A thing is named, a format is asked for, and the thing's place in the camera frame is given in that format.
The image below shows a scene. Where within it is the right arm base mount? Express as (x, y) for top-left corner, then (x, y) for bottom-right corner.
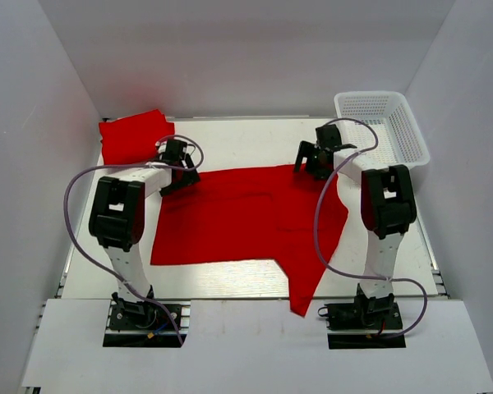
(317, 302), (406, 350)

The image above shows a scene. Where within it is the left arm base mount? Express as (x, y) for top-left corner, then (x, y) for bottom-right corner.
(103, 300), (182, 349)

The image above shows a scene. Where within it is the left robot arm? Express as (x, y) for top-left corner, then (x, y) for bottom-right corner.
(89, 136), (200, 320)

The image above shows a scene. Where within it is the white plastic basket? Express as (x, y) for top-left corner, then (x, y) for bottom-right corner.
(334, 90), (431, 168)

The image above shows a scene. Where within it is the folded red t-shirt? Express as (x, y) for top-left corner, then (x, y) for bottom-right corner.
(99, 109), (175, 165)

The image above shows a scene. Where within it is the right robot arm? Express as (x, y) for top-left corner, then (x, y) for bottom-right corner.
(293, 123), (417, 318)

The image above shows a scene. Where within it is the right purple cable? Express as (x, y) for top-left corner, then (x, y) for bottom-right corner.
(311, 117), (428, 337)

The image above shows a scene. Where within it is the red t-shirt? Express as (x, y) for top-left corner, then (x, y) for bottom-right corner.
(99, 109), (175, 165)
(150, 165), (348, 316)

